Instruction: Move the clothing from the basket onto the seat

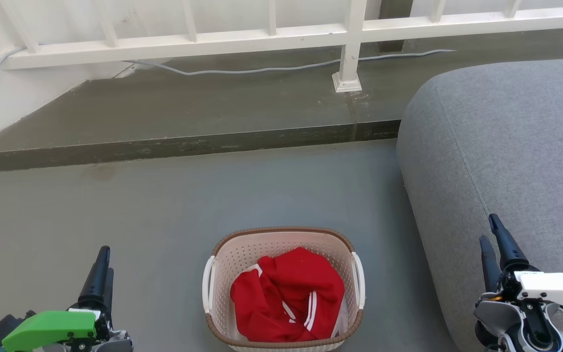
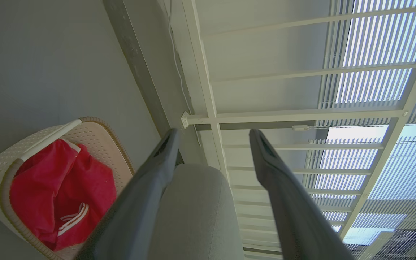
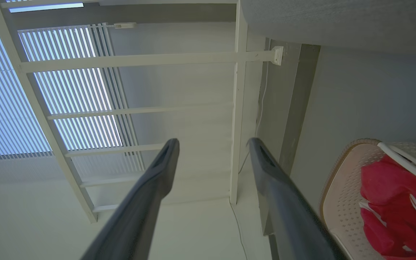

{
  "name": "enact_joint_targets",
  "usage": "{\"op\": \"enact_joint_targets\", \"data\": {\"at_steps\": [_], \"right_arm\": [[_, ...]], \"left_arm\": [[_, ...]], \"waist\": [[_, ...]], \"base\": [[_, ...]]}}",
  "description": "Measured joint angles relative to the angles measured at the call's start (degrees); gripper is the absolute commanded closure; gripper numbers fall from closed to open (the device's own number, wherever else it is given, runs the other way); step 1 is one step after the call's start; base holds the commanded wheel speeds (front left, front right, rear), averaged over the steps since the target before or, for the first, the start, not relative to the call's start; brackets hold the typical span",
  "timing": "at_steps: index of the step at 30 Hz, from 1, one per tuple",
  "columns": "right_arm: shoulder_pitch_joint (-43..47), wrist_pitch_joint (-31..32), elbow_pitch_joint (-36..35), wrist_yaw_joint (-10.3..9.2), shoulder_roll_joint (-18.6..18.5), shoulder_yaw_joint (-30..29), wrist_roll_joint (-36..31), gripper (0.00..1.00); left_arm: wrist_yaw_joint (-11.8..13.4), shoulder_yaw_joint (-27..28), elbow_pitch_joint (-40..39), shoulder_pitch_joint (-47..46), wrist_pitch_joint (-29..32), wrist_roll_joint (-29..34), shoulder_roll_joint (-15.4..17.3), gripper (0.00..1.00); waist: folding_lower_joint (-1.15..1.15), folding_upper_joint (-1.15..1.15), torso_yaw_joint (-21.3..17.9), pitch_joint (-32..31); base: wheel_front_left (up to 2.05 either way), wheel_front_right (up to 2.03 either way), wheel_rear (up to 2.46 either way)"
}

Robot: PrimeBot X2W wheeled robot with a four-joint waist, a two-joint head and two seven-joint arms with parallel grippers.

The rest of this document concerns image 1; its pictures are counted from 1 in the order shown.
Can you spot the beige plastic laundry basket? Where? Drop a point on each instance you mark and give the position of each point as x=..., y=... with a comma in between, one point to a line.
x=242, y=256

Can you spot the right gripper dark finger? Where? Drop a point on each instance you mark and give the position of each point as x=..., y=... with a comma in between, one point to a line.
x=508, y=247
x=490, y=269

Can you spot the grey fabric sofa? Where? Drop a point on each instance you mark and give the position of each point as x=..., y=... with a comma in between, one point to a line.
x=506, y=146

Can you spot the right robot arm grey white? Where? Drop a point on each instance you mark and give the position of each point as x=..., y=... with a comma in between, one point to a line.
x=496, y=315

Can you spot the white metal railing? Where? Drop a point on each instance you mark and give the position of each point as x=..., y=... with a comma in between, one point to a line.
x=355, y=29

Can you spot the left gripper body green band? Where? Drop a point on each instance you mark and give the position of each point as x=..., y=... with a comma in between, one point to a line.
x=47, y=330

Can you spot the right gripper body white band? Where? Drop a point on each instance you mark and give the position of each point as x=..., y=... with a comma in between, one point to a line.
x=555, y=288

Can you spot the red garment with white stripes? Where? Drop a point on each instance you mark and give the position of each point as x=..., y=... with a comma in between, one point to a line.
x=286, y=288

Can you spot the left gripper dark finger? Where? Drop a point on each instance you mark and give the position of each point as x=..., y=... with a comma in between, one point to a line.
x=97, y=283
x=110, y=288

